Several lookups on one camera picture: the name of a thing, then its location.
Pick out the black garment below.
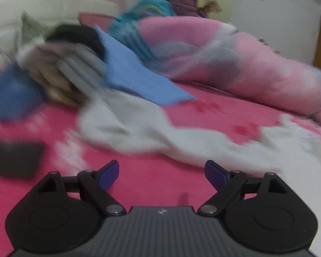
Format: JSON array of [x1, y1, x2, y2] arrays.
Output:
[[46, 24, 105, 60]]

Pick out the blue jeans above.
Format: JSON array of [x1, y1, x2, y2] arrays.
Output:
[[0, 62, 46, 122]]

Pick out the white shirt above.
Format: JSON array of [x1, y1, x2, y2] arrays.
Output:
[[77, 90, 321, 256]]

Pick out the black phone on bed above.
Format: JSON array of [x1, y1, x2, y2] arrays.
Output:
[[0, 141, 46, 179]]

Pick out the pink floral bed blanket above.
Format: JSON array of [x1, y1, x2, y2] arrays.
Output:
[[0, 85, 321, 256]]

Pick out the pile of mixed clothes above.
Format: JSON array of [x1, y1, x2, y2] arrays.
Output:
[[15, 38, 107, 109]]

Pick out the teal blue blanket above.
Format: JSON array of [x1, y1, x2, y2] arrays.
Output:
[[108, 0, 176, 60]]

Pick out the red pillow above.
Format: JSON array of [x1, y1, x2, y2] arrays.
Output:
[[78, 12, 115, 33]]

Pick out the blue cloth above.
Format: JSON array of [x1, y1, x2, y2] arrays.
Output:
[[95, 26, 195, 106]]

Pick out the pink grey rolled duvet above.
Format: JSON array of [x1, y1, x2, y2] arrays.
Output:
[[139, 16, 321, 125]]

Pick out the grey patterned pillow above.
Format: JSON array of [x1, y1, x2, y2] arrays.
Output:
[[15, 12, 53, 48]]

